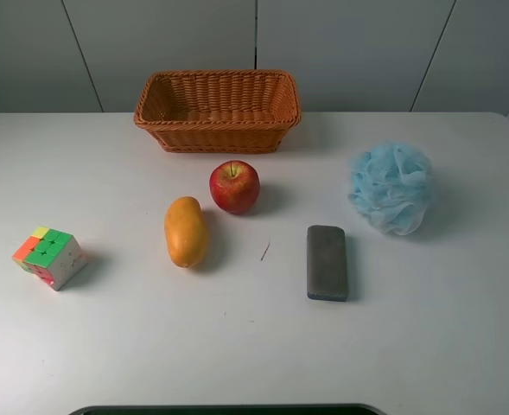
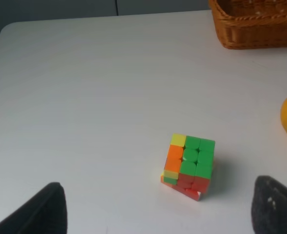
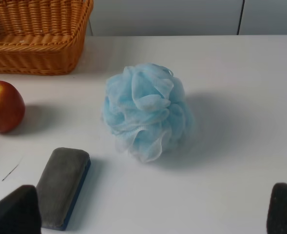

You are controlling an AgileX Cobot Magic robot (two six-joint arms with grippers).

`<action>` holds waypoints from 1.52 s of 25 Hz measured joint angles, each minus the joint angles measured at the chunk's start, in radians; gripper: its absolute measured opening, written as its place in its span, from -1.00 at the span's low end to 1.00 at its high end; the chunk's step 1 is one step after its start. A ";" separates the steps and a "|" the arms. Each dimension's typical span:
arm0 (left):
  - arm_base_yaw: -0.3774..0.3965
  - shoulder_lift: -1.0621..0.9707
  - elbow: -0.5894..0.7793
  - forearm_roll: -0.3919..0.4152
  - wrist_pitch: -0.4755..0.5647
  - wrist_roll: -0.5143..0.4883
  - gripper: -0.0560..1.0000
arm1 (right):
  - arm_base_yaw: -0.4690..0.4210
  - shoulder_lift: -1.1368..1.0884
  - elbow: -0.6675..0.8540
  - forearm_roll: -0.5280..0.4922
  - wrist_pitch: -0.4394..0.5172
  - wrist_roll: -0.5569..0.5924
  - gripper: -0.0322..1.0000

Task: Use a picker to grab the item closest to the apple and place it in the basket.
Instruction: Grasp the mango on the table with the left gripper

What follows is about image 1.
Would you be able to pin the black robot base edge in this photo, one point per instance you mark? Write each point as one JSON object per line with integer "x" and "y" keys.
{"x": 323, "y": 409}

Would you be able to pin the red apple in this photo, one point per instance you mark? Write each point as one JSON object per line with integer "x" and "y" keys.
{"x": 234, "y": 186}

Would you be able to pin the orange wicker basket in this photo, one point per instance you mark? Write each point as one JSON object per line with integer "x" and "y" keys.
{"x": 245, "y": 111}

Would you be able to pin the yellow mango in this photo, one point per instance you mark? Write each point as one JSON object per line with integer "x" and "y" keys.
{"x": 186, "y": 232}

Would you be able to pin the grey blue whiteboard eraser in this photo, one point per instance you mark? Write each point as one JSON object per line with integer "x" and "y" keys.
{"x": 327, "y": 264}

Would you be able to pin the blue mesh bath pouf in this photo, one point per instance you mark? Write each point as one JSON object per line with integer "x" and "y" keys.
{"x": 392, "y": 187}

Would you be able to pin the colourful puzzle cube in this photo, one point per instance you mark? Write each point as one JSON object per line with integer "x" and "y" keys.
{"x": 51, "y": 255}

